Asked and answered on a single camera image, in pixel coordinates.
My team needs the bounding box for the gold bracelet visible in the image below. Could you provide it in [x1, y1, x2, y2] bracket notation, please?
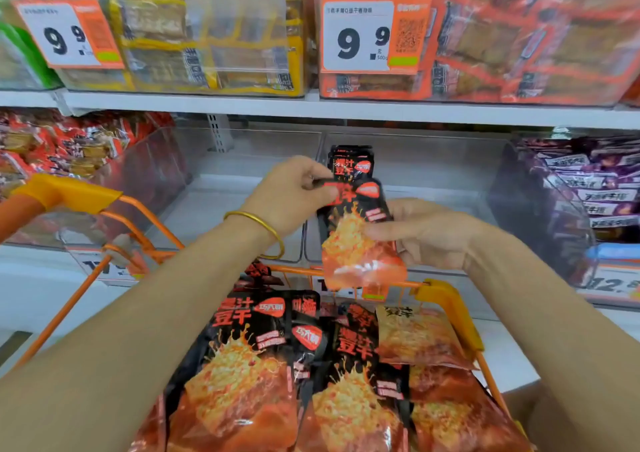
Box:
[222, 209, 286, 261]

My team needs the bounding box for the orange shopping cart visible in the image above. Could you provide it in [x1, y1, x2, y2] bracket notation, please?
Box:
[0, 171, 536, 452]

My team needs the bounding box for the white orange price tag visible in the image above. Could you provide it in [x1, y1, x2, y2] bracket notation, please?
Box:
[318, 0, 434, 75]
[13, 0, 127, 71]

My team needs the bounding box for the orange blue shelf price tag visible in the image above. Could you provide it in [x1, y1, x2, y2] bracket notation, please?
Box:
[578, 259, 640, 303]

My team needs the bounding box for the stack of yellow trimmed packets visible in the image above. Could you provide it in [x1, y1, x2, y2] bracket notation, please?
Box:
[55, 0, 307, 98]

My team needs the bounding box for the person's right forearm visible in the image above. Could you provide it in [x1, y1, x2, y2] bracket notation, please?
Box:
[465, 229, 640, 452]

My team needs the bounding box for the pile of purple packets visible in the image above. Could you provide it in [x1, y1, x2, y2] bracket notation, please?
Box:
[520, 135, 640, 243]

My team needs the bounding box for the person's right hand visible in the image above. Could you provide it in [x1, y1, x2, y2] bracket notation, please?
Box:
[362, 197, 493, 273]

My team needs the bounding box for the person's left forearm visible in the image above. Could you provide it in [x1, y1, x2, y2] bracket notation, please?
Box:
[0, 211, 286, 452]

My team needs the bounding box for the pile of red tan packets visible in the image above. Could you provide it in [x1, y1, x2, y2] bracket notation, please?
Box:
[0, 109, 176, 183]

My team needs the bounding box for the person's left hand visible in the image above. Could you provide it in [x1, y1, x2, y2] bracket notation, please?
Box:
[238, 155, 339, 240]

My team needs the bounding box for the pile of black orange snacks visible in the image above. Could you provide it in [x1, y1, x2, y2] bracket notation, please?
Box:
[130, 261, 536, 452]

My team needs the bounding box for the stack of orange trimmed packets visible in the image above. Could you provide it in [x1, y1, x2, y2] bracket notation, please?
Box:
[312, 0, 640, 108]

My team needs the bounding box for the stack of green packets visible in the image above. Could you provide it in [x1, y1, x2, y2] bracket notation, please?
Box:
[0, 0, 111, 93]

